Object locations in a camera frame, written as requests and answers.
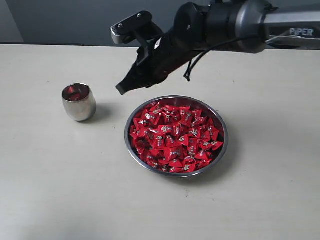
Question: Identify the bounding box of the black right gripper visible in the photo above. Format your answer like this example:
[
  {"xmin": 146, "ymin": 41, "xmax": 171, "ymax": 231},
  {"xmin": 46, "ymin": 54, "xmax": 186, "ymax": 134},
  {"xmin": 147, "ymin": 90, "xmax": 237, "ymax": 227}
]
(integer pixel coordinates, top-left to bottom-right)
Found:
[{"xmin": 115, "ymin": 29, "xmax": 203, "ymax": 95}]

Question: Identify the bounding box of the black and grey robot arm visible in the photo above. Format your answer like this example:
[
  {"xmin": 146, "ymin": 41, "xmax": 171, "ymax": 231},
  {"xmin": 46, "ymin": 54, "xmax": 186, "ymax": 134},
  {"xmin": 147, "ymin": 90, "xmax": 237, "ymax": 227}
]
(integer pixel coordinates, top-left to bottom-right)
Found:
[{"xmin": 110, "ymin": 0, "xmax": 320, "ymax": 94}]

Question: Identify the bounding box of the stainless steel cup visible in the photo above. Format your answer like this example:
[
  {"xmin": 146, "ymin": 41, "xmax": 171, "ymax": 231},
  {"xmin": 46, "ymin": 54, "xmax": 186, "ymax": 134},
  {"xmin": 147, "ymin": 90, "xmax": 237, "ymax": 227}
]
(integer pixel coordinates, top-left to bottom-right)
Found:
[{"xmin": 61, "ymin": 83, "xmax": 97, "ymax": 122}]

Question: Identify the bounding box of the pile of red wrapped candies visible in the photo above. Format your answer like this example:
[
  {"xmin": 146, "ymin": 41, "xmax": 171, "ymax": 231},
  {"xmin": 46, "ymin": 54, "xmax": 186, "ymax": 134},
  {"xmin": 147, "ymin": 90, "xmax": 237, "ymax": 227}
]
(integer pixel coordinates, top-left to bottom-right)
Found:
[{"xmin": 129, "ymin": 100, "xmax": 225, "ymax": 174}]

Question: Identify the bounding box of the round stainless steel plate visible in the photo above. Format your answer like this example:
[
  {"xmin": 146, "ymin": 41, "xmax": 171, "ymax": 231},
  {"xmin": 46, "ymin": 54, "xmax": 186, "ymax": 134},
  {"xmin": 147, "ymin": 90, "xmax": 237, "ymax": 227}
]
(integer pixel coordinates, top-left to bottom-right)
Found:
[{"xmin": 124, "ymin": 95, "xmax": 229, "ymax": 179}]

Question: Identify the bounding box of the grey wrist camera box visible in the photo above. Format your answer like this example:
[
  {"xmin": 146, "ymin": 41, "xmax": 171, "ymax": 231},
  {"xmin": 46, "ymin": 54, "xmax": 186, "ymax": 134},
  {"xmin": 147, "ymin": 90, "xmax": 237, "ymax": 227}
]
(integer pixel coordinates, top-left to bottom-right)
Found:
[{"xmin": 110, "ymin": 10, "xmax": 164, "ymax": 46}]

